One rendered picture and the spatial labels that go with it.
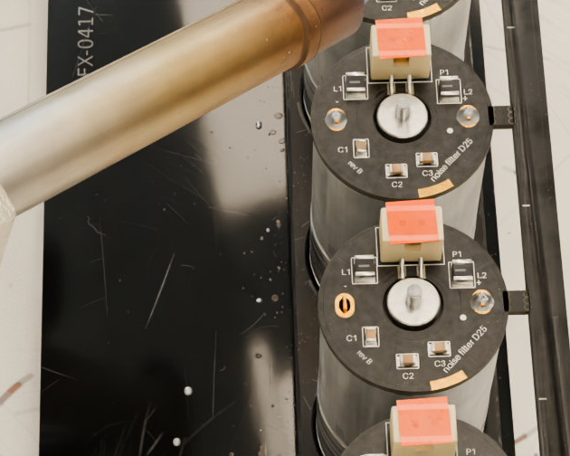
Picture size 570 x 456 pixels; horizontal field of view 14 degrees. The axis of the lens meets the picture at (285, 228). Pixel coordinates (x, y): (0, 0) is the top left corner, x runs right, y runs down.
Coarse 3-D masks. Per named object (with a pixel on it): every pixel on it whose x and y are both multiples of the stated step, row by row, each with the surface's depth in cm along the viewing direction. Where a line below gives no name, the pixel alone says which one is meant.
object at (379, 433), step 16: (368, 432) 29; (384, 432) 29; (464, 432) 29; (480, 432) 29; (352, 448) 29; (368, 448) 29; (384, 448) 29; (464, 448) 29; (480, 448) 29; (496, 448) 29
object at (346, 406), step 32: (416, 320) 30; (320, 352) 31; (320, 384) 32; (352, 384) 30; (480, 384) 31; (320, 416) 33; (352, 416) 31; (384, 416) 31; (480, 416) 32; (320, 448) 34
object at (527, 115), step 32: (512, 0) 32; (512, 32) 32; (512, 64) 32; (512, 96) 32; (544, 96) 32; (512, 128) 32; (544, 128) 31; (544, 160) 31; (544, 192) 31; (544, 224) 31; (544, 256) 31; (544, 288) 30; (544, 320) 30; (544, 352) 30; (544, 384) 30; (544, 416) 30; (544, 448) 29
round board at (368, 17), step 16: (384, 0) 32; (400, 0) 32; (416, 0) 32; (432, 0) 32; (448, 0) 32; (368, 16) 32; (384, 16) 32; (400, 16) 32; (416, 16) 32; (432, 16) 32
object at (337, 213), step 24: (408, 96) 32; (336, 120) 31; (384, 120) 31; (408, 120) 31; (312, 168) 33; (480, 168) 32; (312, 192) 33; (336, 192) 32; (456, 192) 31; (312, 216) 34; (336, 216) 32; (360, 216) 32; (456, 216) 32; (312, 240) 34; (336, 240) 33; (312, 264) 35
